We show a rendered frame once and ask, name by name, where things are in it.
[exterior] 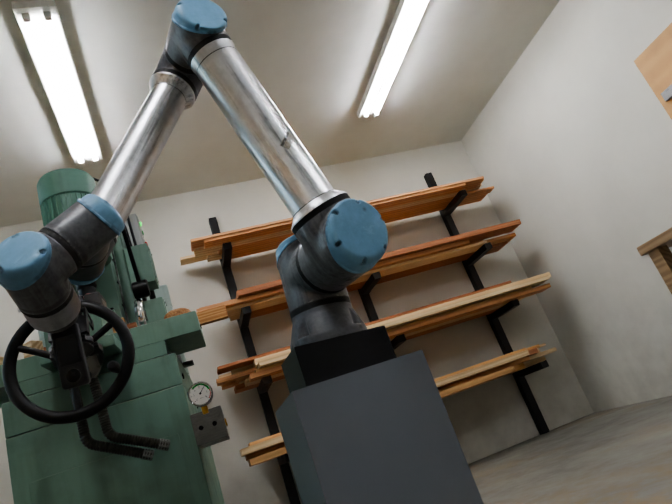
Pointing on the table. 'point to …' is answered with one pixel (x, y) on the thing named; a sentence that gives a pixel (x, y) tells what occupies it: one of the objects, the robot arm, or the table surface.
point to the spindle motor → (63, 192)
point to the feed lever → (136, 274)
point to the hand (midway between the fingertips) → (91, 377)
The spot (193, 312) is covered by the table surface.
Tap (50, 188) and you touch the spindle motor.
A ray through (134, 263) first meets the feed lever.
